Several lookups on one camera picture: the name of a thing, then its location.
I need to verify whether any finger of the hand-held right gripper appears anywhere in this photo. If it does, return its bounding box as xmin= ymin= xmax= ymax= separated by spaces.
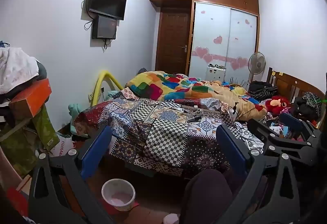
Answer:
xmin=246 ymin=119 xmax=320 ymax=167
xmin=278 ymin=112 xmax=326 ymax=143

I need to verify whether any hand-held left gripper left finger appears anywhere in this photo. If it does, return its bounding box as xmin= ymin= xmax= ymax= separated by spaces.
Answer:
xmin=28 ymin=125 xmax=125 ymax=224

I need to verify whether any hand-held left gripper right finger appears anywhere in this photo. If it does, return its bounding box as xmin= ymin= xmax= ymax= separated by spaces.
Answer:
xmin=216 ymin=124 xmax=307 ymax=224

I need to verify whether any white plush toy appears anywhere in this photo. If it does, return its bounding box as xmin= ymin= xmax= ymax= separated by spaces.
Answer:
xmin=271 ymin=123 xmax=290 ymax=138

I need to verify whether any black clothing pile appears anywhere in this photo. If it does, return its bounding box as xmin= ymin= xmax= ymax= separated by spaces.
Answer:
xmin=292 ymin=92 xmax=322 ymax=121

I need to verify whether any red plush toy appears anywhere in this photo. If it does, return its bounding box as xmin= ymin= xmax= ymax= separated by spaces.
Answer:
xmin=264 ymin=95 xmax=292 ymax=114

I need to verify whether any white plastic shopping bag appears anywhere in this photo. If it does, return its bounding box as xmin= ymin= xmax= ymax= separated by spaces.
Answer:
xmin=48 ymin=132 xmax=77 ymax=158

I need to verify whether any wooden bed headboard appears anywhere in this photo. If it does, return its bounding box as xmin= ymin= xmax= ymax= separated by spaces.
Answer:
xmin=266 ymin=68 xmax=325 ymax=127

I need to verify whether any black striped clothing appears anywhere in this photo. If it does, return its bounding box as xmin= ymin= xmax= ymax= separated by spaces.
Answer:
xmin=248 ymin=81 xmax=279 ymax=100

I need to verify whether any teal plastic basin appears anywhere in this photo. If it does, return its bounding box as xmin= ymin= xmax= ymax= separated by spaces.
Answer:
xmin=69 ymin=103 xmax=86 ymax=122

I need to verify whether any person's leg in dark trousers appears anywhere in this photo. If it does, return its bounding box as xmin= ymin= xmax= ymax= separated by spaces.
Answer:
xmin=183 ymin=169 xmax=234 ymax=224

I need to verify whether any green leaf-print bag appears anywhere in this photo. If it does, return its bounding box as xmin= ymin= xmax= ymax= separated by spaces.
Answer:
xmin=0 ymin=124 xmax=39 ymax=178
xmin=33 ymin=105 xmax=60 ymax=151

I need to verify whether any patterned checkered blanket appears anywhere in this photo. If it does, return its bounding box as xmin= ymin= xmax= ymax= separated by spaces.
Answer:
xmin=73 ymin=88 xmax=265 ymax=176

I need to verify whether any standing electric fan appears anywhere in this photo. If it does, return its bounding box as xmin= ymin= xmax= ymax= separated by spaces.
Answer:
xmin=247 ymin=52 xmax=266 ymax=84

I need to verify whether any yellow foam tube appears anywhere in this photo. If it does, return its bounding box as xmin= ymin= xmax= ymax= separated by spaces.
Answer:
xmin=90 ymin=69 xmax=123 ymax=107

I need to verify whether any small white cabinet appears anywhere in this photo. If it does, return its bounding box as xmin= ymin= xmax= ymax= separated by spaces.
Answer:
xmin=206 ymin=64 xmax=226 ymax=81

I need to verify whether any orange cardboard box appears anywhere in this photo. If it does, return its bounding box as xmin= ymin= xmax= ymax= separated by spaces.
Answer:
xmin=9 ymin=78 xmax=52 ymax=118

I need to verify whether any colourful patchwork quilt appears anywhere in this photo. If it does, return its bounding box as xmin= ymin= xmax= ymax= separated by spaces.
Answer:
xmin=125 ymin=71 xmax=267 ymax=121

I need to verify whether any red leaf-print bag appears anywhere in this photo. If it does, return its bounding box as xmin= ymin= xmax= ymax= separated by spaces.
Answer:
xmin=6 ymin=187 xmax=28 ymax=217

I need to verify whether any pink cup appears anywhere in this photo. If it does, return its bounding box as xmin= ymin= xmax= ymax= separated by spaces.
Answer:
xmin=163 ymin=213 xmax=180 ymax=224

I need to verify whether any white cloth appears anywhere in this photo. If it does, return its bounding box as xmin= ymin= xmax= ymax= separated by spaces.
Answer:
xmin=0 ymin=47 xmax=39 ymax=94

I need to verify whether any wardrobe with heart stickers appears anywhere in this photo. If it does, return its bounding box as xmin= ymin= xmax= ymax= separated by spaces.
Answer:
xmin=149 ymin=0 xmax=260 ymax=79

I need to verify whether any brown wooden door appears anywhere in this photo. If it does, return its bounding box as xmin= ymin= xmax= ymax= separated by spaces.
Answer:
xmin=155 ymin=8 xmax=192 ymax=75

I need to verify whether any small black wall monitor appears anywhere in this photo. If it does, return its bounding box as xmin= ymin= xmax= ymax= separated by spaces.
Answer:
xmin=92 ymin=15 xmax=119 ymax=40

